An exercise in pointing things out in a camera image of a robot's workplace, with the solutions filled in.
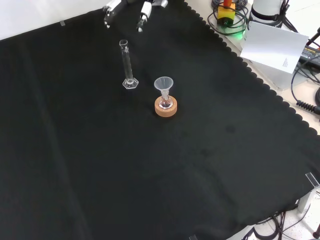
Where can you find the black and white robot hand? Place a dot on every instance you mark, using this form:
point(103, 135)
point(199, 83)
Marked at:
point(145, 12)

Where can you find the clear glass graduated cylinder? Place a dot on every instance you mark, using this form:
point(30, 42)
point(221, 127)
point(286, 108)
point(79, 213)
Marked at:
point(130, 82)

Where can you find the clear plastic funnel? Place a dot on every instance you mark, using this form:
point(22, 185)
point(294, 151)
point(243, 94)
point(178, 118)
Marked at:
point(163, 83)

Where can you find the yellow stop button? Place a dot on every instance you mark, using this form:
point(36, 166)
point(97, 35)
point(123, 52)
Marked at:
point(226, 13)

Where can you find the grey tape piece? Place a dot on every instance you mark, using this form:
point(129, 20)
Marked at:
point(62, 23)

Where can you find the small round-bottom glass flask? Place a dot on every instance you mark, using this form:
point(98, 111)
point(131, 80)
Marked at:
point(165, 103)

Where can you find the pale board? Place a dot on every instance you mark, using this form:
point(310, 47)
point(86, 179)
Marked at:
point(272, 45)

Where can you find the black cloth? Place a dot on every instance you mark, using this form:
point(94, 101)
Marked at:
point(100, 162)

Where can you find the black power adapter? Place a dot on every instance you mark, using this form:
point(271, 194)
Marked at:
point(311, 53)

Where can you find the clear tape piece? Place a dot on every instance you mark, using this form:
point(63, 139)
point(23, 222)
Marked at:
point(312, 179)

